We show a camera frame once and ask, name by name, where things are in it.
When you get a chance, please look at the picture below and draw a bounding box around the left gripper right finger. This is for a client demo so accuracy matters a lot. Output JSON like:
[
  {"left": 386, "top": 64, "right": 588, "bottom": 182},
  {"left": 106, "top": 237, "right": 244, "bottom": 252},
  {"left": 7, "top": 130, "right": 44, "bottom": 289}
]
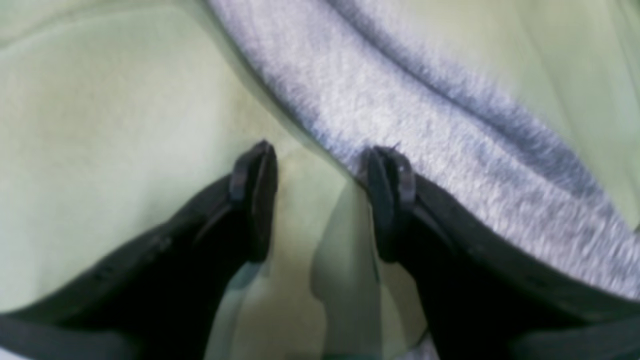
[{"left": 363, "top": 146, "right": 640, "bottom": 360}]

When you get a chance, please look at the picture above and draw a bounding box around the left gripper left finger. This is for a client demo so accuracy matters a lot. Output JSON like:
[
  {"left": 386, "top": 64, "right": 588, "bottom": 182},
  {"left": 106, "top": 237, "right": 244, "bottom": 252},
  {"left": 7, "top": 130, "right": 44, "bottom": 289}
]
[{"left": 1, "top": 140, "right": 278, "bottom": 360}]

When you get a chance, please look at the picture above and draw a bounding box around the grey heathered T-shirt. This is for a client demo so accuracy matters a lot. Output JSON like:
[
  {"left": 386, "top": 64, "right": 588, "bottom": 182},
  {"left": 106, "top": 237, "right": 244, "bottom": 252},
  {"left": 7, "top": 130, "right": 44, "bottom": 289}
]
[{"left": 209, "top": 0, "right": 639, "bottom": 301}]

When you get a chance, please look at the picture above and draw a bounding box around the olive green table cloth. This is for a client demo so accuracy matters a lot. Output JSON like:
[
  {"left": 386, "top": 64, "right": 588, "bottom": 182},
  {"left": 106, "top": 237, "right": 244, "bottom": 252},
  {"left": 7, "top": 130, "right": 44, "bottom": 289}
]
[{"left": 1, "top": 0, "right": 639, "bottom": 360}]

